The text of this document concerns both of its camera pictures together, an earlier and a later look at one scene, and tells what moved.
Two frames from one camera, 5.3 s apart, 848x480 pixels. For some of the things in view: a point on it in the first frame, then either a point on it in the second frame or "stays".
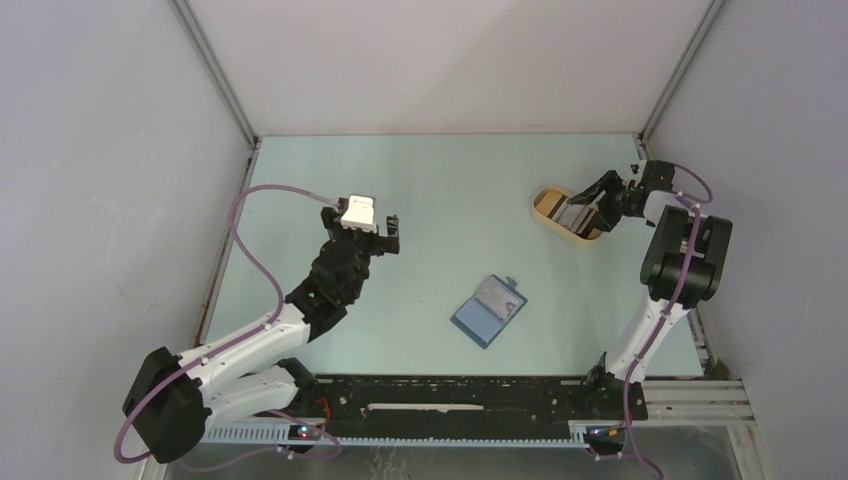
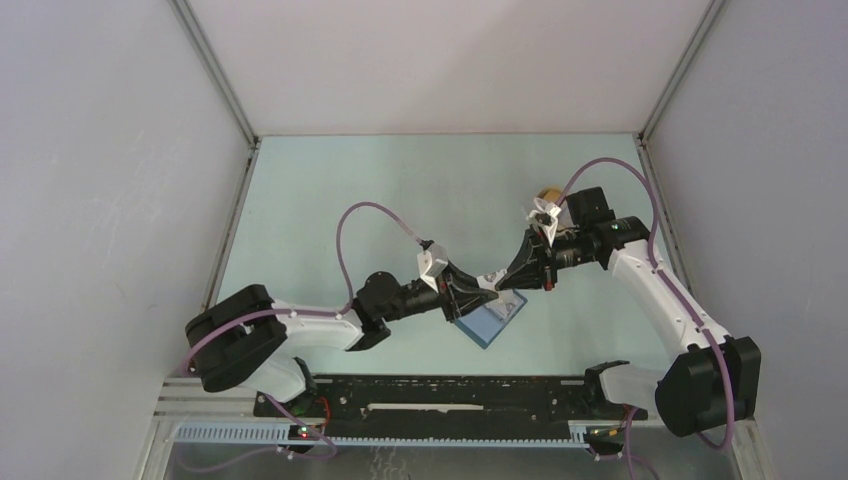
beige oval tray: x=594 y=236 → x=549 y=194
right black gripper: x=606 y=219 → x=535 y=263
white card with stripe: x=498 y=297 stays
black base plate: x=462 y=399 stays
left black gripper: x=379 y=245 → x=448 y=296
